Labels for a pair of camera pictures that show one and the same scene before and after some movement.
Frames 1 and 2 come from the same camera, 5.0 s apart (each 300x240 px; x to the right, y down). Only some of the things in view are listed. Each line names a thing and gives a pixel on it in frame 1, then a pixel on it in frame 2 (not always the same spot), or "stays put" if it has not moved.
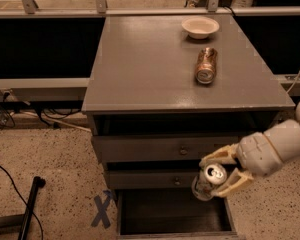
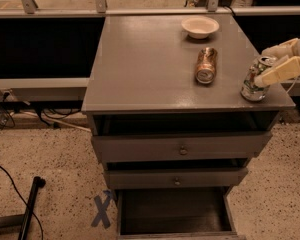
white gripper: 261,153 to 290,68
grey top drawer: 162,147 stays put
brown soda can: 205,70 stays put
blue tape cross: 101,210 stays put
